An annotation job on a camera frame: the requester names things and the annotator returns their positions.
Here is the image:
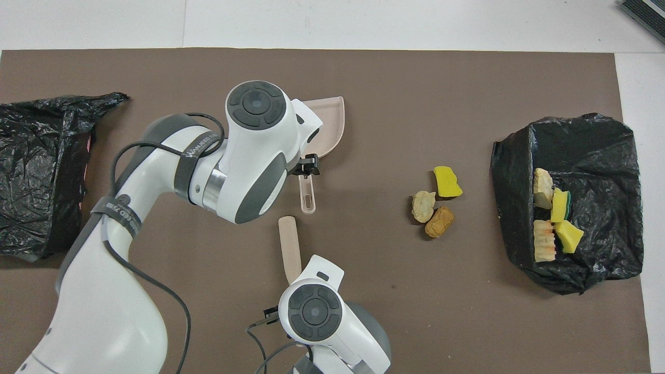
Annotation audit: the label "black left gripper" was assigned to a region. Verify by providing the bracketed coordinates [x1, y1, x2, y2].
[292, 154, 321, 178]

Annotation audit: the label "beige plastic dustpan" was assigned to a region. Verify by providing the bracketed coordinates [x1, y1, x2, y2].
[299, 96, 346, 215]

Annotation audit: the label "beige brush black bristles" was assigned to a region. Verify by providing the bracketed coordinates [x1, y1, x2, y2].
[278, 216, 303, 285]

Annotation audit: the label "pale dumpling toy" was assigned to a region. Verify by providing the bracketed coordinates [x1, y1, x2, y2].
[412, 191, 437, 223]
[534, 168, 554, 210]

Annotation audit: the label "yellow sponge piece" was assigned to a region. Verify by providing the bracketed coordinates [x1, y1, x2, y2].
[433, 166, 464, 198]
[555, 221, 584, 254]

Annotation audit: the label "brown bread roll toy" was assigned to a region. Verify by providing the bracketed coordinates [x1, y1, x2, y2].
[424, 206, 455, 238]

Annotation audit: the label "orange croissant toy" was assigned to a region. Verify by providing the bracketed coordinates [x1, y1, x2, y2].
[534, 220, 556, 263]

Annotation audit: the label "yellow sponge green backing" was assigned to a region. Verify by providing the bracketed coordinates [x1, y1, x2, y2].
[551, 188, 571, 223]

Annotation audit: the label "black bag bin pink rim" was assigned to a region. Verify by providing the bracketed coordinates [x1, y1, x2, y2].
[0, 92, 129, 262]

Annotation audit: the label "black trash bag bin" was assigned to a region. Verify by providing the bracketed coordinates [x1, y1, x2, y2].
[490, 113, 645, 296]

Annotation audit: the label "brown table mat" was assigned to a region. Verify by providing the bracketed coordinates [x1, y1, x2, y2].
[0, 48, 651, 374]

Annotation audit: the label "grey ribbed object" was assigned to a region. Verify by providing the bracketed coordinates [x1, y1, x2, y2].
[619, 0, 665, 45]

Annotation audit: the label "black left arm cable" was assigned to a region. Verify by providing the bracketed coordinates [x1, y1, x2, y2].
[103, 113, 227, 374]

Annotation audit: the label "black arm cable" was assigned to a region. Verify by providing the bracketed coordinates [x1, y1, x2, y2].
[245, 309, 313, 374]
[103, 113, 227, 374]

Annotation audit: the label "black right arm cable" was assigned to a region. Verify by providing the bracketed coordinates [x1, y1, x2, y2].
[245, 309, 313, 374]

